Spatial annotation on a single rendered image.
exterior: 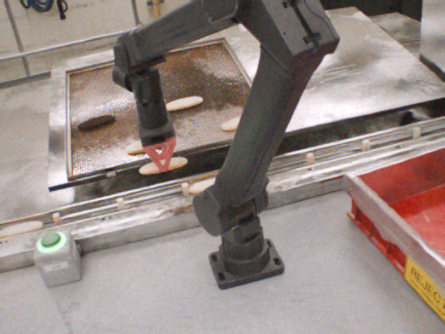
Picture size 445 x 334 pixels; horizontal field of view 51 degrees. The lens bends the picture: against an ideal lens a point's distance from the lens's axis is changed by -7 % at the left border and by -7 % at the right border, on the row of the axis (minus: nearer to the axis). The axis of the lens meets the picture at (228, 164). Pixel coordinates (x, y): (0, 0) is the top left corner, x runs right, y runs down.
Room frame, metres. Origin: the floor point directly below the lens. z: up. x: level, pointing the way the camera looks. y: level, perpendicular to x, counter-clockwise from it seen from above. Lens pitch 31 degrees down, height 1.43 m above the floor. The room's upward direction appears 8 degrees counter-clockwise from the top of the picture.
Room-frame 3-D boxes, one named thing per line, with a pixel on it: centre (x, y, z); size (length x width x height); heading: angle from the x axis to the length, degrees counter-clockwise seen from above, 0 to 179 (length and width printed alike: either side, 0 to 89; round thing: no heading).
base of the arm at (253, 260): (0.65, -0.01, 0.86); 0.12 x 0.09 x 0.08; 101
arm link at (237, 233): (0.67, 0.01, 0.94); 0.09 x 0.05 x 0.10; 33
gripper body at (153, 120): (0.87, 0.13, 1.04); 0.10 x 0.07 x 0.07; 11
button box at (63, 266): (0.70, 0.34, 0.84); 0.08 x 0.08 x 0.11; 11
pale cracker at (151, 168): (0.87, 0.13, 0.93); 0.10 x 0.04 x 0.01; 101
